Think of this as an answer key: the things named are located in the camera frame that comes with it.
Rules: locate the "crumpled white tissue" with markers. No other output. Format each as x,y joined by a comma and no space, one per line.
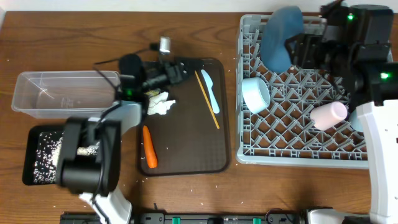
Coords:
160,104

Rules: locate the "light blue plastic knife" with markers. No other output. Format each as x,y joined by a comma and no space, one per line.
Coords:
209,85

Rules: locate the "green snack wrapper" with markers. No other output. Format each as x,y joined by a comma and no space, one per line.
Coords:
152,93

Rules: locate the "clear plastic bin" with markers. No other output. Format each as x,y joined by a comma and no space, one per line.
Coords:
61,94

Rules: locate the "cooked white rice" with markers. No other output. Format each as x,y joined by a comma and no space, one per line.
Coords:
46,159

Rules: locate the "grey dishwasher rack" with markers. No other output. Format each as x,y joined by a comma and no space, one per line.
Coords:
283,134

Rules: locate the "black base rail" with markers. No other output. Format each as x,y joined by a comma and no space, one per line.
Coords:
325,215

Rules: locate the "brown serving tray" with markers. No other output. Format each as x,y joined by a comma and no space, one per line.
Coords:
188,139

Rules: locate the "wooden chopstick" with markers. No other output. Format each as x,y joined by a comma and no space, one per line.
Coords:
207,101

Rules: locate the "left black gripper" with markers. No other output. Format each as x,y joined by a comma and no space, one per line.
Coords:
174,72

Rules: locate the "dark blue plate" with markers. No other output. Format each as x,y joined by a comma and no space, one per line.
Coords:
283,24

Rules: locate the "orange carrot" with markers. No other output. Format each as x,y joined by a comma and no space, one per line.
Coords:
149,150

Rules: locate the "light blue bowl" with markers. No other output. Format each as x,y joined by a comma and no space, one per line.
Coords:
255,94

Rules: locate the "light blue cup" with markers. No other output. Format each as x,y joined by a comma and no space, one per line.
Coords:
355,122

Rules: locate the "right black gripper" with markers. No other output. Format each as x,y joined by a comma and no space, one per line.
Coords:
295,55

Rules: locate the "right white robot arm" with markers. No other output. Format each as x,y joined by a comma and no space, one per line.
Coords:
373,91

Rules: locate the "pink cup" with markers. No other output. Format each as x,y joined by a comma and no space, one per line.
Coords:
326,116

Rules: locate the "black waste bin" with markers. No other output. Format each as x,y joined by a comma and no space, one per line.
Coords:
62,155

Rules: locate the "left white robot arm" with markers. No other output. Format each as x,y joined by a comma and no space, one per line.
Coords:
128,111

